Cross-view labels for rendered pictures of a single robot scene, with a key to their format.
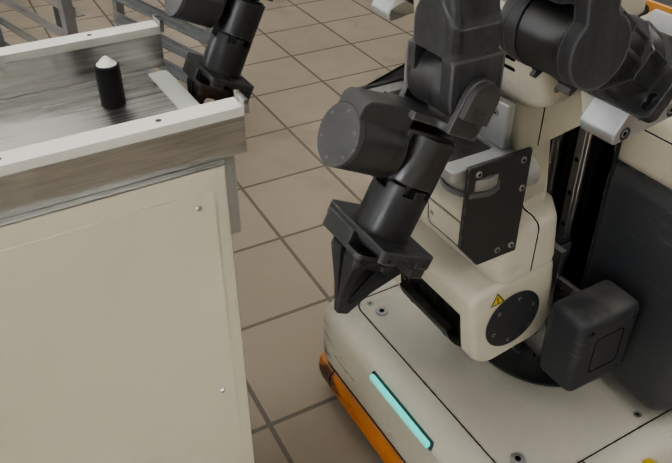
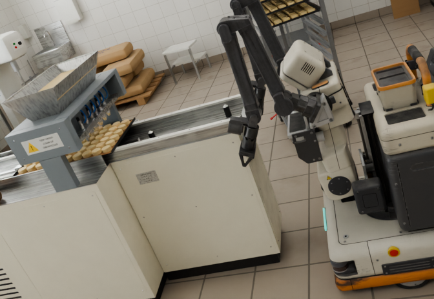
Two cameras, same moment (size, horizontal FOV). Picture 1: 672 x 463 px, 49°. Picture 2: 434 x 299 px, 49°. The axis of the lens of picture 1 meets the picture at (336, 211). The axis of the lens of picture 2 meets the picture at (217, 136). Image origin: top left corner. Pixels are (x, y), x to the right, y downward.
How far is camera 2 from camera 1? 1.58 m
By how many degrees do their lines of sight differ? 42
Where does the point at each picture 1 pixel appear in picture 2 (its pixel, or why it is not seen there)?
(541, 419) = (364, 227)
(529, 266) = (338, 167)
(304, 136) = not seen: hidden behind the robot
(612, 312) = (367, 186)
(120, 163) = (212, 131)
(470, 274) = (322, 169)
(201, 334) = (241, 176)
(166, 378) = (234, 187)
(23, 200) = (194, 138)
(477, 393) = (349, 217)
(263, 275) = not seen: hidden behind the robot
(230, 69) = not seen: hidden behind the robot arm
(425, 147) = (247, 128)
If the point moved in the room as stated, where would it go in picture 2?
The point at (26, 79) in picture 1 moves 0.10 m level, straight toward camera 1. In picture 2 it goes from (214, 110) to (209, 117)
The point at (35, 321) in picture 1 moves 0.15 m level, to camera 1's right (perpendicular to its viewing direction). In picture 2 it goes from (199, 166) to (222, 168)
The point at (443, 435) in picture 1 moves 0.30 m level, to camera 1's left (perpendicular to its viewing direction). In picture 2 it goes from (329, 226) to (278, 217)
